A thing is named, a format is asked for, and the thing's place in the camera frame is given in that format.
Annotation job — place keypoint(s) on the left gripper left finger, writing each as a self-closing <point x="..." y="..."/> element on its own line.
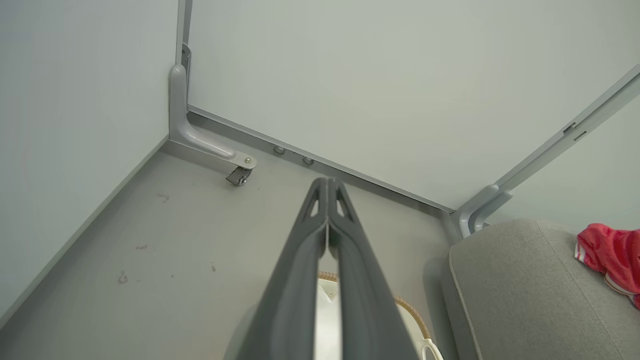
<point x="295" y="280"/>

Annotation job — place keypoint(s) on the short grey partition foot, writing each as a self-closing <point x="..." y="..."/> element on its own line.
<point x="472" y="212"/>
<point x="500" y="200"/>

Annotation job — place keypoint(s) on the grey fabric sofa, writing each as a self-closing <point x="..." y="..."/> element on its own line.
<point x="525" y="300"/>

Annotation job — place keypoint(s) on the black caster wheel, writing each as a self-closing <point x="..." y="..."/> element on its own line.
<point x="239" y="176"/>

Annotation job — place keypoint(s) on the small grey levelling knob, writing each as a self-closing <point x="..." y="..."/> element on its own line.
<point x="308" y="161"/>
<point x="279" y="149"/>

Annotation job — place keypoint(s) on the red and white striped garment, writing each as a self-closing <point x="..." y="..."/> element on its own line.
<point x="612" y="252"/>

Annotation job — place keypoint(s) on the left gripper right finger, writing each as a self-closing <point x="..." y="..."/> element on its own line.
<point x="360" y="290"/>

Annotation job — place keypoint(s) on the long grey partition foot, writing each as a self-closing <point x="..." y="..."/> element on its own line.
<point x="187" y="130"/>

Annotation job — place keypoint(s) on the white wicker laundry basket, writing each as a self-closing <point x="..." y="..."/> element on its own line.
<point x="413" y="325"/>

